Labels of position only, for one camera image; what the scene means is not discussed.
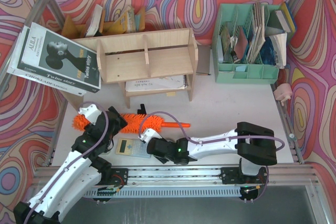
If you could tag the spiral notebook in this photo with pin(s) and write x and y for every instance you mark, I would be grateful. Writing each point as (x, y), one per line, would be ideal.
(155, 84)

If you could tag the Twins story book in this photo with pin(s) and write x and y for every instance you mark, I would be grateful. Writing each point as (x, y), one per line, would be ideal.
(51, 55)

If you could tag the pink piggy figurine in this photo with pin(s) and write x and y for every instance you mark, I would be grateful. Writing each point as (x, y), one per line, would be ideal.
(283, 93)

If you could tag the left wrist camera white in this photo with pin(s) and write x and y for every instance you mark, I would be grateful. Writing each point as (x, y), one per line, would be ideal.
(91, 113)

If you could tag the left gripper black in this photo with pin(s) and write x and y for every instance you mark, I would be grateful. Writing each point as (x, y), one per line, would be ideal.
(115, 118)

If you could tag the black binder clip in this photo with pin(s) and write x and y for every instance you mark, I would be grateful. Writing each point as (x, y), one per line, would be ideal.
(142, 110)

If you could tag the beige and blue calculator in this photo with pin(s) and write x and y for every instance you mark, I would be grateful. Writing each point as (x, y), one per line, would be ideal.
(132, 147)

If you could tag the orange microfiber duster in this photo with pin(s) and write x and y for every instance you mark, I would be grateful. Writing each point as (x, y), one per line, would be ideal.
(133, 123)

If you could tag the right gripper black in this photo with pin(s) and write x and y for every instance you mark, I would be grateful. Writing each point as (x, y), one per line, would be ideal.
(151, 147)

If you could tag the mint green desk organizer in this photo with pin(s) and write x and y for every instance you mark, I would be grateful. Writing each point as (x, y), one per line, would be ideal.
(236, 44)

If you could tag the yellow file rack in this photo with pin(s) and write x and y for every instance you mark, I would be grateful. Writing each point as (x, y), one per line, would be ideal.
(128, 22)

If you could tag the wooden bookshelf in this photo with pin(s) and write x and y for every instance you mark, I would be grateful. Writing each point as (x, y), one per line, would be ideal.
(145, 55)

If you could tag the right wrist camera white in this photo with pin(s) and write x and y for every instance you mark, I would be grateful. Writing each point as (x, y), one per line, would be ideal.
(149, 134)

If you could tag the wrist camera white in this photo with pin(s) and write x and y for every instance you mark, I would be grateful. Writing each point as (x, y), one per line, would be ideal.
(91, 113)
(149, 134)

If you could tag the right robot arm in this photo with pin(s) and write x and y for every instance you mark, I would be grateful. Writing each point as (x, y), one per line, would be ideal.
(256, 146)

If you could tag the white Chokladfabriken book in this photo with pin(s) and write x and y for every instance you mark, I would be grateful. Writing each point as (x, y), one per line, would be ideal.
(13, 69)

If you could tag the yellow sticky note pad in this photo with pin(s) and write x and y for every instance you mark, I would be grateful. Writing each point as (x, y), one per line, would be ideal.
(171, 94)

